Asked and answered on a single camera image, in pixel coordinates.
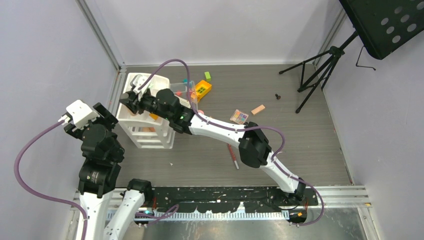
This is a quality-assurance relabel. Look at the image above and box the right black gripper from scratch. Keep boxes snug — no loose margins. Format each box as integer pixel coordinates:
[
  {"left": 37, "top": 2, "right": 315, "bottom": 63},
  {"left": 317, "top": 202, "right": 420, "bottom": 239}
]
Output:
[{"left": 119, "top": 90, "right": 172, "bottom": 123}]

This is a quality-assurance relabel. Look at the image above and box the orange cream tube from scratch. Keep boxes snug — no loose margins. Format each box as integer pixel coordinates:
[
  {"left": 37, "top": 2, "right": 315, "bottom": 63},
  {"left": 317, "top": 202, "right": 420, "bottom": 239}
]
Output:
[{"left": 149, "top": 113, "right": 159, "bottom": 121}]

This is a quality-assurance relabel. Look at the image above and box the clear plastic drawer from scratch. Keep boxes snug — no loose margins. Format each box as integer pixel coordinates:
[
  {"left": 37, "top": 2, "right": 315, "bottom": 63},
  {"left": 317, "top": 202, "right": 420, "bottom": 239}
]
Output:
[{"left": 170, "top": 82, "right": 199, "bottom": 111}]

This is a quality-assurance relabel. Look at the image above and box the white plastic drawer organizer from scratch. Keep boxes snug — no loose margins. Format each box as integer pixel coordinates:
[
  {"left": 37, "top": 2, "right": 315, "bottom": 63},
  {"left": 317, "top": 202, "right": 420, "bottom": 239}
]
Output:
[{"left": 116, "top": 72, "right": 175, "bottom": 149}]

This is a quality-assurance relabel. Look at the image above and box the eyeshadow palette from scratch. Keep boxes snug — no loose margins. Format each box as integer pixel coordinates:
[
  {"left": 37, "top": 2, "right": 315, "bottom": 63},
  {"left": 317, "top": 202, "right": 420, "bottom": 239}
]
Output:
[{"left": 229, "top": 109, "right": 249, "bottom": 125}]

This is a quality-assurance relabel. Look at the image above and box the red makeup pencil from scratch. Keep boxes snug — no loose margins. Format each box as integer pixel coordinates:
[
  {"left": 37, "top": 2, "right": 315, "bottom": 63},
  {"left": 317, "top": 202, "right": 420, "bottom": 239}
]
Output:
[{"left": 227, "top": 144, "right": 240, "bottom": 170}]

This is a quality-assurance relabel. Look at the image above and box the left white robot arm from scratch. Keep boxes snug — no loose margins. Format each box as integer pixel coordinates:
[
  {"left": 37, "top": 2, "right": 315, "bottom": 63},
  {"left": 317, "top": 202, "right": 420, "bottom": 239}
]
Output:
[{"left": 62, "top": 99, "right": 154, "bottom": 240}]

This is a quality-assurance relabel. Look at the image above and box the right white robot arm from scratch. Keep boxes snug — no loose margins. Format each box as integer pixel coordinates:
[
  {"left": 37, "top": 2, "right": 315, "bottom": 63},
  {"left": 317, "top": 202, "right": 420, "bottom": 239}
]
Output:
[{"left": 119, "top": 88, "right": 306, "bottom": 205}]

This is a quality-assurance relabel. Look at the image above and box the yellow toy block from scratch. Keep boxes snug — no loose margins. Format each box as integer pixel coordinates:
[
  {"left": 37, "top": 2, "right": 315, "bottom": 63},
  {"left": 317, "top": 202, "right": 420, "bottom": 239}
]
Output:
[{"left": 191, "top": 80, "right": 212, "bottom": 102}]

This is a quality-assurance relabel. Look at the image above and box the green toy block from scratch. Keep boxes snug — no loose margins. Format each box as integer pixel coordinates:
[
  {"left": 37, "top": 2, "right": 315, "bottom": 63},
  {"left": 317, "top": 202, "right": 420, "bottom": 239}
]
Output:
[{"left": 204, "top": 71, "right": 212, "bottom": 82}]

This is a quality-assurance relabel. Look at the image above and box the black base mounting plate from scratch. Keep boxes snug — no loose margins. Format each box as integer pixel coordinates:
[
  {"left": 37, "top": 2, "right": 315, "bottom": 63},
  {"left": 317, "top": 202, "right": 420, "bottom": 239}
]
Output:
[{"left": 142, "top": 186, "right": 319, "bottom": 214}]

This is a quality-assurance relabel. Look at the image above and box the black tripod stand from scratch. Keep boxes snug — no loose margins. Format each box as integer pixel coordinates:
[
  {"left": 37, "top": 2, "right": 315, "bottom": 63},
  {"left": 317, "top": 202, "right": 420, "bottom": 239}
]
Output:
[{"left": 279, "top": 0, "right": 424, "bottom": 113}]

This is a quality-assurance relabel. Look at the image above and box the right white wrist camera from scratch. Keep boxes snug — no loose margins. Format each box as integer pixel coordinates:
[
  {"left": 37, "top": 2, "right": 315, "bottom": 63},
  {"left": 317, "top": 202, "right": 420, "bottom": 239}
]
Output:
[{"left": 130, "top": 74, "right": 149, "bottom": 100}]

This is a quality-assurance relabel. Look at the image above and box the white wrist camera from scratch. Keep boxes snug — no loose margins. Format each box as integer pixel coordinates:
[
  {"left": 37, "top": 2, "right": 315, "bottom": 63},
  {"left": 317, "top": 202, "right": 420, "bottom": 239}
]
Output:
[
  {"left": 130, "top": 74, "right": 149, "bottom": 100},
  {"left": 58, "top": 99, "right": 100, "bottom": 130}
]

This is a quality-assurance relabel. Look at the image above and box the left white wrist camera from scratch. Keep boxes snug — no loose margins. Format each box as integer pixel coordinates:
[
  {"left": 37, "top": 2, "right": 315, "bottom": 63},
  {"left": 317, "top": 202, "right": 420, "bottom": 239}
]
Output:
[{"left": 58, "top": 99, "right": 100, "bottom": 130}]

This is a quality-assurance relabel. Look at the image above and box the aluminium rail frame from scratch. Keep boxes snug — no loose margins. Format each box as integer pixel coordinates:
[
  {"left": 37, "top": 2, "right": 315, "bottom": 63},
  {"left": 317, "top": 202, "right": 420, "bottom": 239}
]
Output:
[{"left": 75, "top": 185, "right": 372, "bottom": 225}]

